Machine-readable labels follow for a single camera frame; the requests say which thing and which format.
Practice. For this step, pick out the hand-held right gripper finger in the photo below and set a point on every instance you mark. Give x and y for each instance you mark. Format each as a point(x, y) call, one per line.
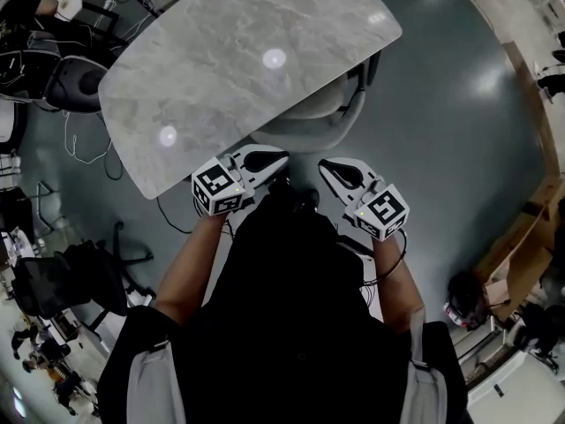
point(353, 162)
point(346, 192)

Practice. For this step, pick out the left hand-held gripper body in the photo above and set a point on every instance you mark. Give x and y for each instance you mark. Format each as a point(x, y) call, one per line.
point(216, 188)

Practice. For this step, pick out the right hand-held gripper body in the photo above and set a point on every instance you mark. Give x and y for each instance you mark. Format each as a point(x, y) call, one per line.
point(384, 210)

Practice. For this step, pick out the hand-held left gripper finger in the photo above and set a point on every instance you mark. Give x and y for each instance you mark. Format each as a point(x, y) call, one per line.
point(260, 147)
point(260, 177)

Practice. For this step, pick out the grey upholstered chair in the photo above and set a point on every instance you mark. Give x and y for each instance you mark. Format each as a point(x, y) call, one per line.
point(309, 126)

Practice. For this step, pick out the person's right forearm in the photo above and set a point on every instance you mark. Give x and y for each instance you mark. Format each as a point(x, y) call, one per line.
point(397, 294)

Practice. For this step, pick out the person's left forearm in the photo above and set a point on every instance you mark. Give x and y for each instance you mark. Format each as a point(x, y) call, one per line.
point(190, 272)

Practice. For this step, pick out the black office chair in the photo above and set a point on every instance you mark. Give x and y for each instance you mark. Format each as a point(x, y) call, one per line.
point(66, 281)

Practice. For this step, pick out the person's right shoe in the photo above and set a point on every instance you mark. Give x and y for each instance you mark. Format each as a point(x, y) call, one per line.
point(312, 197)

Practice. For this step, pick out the black flat waist device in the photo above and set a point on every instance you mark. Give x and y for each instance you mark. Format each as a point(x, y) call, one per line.
point(355, 245)

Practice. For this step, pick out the grey marble table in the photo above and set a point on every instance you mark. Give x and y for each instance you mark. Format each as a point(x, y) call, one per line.
point(238, 69)

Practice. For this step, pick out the black floor bag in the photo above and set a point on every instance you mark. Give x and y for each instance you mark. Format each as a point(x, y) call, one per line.
point(465, 296)

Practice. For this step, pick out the red white bottle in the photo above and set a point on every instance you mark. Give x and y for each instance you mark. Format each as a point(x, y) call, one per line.
point(454, 316)

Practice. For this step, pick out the brown cardboard box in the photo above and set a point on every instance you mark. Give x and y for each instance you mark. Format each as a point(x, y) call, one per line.
point(516, 259)

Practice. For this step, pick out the person's black top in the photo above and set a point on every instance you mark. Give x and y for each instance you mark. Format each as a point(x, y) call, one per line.
point(287, 325)

